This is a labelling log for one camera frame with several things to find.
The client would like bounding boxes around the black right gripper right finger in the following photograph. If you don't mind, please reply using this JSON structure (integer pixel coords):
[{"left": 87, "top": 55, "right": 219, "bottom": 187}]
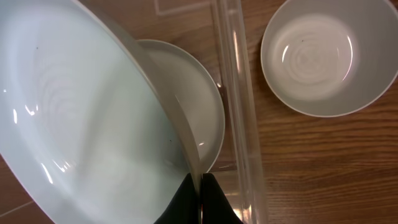
[{"left": 201, "top": 173, "right": 243, "bottom": 224}]

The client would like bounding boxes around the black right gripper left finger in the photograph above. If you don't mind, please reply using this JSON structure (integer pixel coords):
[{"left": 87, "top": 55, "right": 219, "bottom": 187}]
[{"left": 155, "top": 174, "right": 199, "bottom": 224}]

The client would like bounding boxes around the grey plate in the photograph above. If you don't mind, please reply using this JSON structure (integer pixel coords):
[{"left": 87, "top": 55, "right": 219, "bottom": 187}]
[{"left": 138, "top": 39, "right": 225, "bottom": 173}]

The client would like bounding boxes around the light blue plate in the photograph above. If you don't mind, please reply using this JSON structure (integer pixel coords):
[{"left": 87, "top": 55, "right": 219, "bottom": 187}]
[{"left": 1, "top": 1, "right": 189, "bottom": 223}]

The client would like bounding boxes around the grey bowl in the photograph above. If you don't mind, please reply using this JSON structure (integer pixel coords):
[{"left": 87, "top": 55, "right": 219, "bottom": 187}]
[{"left": 261, "top": 0, "right": 397, "bottom": 118}]

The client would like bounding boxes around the clear plastic storage bin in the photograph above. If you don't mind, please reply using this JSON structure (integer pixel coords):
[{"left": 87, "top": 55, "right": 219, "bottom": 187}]
[{"left": 154, "top": 0, "right": 268, "bottom": 224}]

